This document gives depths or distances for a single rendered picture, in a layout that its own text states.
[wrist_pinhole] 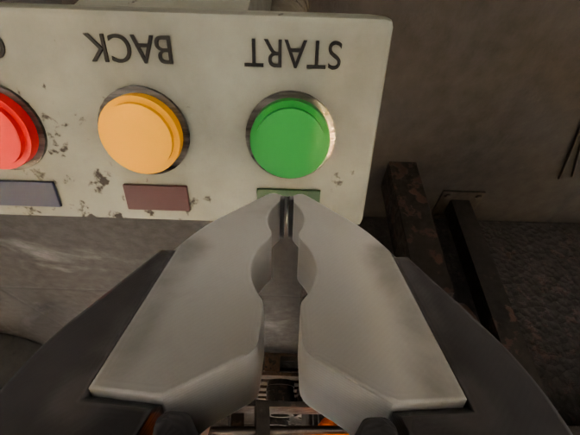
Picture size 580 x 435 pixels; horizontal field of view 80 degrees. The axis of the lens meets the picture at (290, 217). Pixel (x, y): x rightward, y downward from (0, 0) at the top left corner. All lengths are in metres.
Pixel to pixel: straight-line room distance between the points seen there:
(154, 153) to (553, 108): 1.00
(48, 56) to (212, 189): 0.10
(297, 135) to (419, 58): 0.71
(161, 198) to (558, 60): 0.91
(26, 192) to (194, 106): 0.11
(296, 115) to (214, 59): 0.05
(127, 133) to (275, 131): 0.07
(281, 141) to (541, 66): 0.86
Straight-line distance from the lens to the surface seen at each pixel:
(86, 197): 0.23
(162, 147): 0.19
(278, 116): 0.17
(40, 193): 0.24
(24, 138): 0.22
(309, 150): 0.18
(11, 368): 2.85
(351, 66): 0.18
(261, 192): 0.20
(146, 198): 0.21
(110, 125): 0.19
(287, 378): 2.53
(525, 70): 0.98
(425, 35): 0.86
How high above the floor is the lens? 0.75
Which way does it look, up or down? 39 degrees down
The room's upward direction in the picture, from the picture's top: 178 degrees counter-clockwise
